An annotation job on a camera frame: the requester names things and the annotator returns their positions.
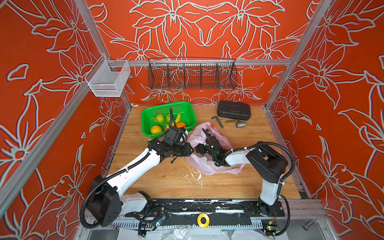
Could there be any pink plastic bag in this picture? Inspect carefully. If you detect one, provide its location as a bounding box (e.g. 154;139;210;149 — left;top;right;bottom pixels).
186;122;245;176

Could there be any orange fruit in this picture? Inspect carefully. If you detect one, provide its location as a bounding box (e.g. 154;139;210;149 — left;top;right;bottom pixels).
177;122;186;128

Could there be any yellow apple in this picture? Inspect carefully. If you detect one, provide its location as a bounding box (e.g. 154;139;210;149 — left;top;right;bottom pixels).
151;125;163;135

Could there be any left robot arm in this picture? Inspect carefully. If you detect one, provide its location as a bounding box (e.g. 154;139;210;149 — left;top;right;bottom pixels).
79;118;194;229

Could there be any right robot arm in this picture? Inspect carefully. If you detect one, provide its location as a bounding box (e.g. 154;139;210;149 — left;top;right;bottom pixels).
195;129;295;217

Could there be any black hex key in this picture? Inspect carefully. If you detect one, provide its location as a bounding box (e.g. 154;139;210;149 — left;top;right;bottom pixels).
211;116;224;129

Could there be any yellow banana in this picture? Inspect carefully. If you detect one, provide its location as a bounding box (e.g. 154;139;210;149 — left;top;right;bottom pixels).
175;113;181;124

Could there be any metal drill chuck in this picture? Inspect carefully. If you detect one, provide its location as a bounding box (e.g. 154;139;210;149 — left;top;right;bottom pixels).
225;120;247;129

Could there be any green plastic basket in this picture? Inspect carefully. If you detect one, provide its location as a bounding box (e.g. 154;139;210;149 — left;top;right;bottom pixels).
141;102;197;139

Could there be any black tool case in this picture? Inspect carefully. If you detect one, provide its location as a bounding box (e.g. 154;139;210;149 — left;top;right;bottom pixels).
217;101;251;121

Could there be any yellow tape roll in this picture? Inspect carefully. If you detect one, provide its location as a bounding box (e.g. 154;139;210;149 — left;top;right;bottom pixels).
197;213;210;229

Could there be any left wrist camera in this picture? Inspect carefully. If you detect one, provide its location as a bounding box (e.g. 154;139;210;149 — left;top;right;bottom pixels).
163;127;188;147

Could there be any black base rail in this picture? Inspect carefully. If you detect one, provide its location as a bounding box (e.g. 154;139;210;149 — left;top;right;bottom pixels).
124;197;286;219

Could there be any black wire wall basket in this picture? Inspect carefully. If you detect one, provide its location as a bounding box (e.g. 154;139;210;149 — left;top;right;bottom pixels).
148;57;238;90

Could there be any white mesh wall basket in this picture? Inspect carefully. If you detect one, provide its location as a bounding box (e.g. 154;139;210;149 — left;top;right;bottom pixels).
85;60;131;98

